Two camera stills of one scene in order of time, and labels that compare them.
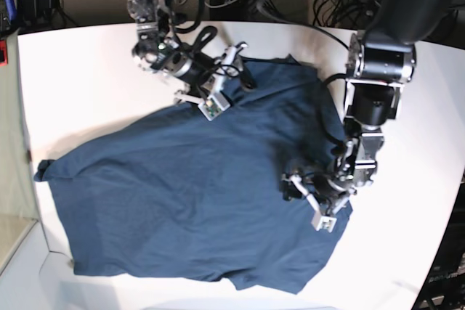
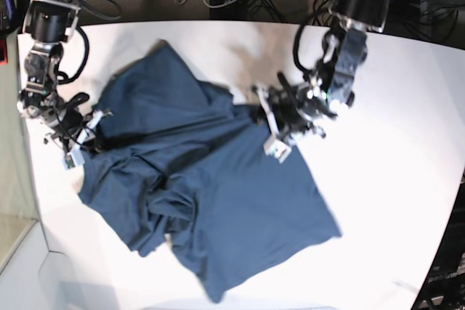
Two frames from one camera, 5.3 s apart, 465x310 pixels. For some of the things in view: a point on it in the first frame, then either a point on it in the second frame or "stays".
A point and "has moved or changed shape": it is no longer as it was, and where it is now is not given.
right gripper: x=354 y=166 to x=304 y=107
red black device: x=3 y=56 stays
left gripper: x=158 y=47 to x=40 y=97
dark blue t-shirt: x=166 y=191 has moved or changed shape
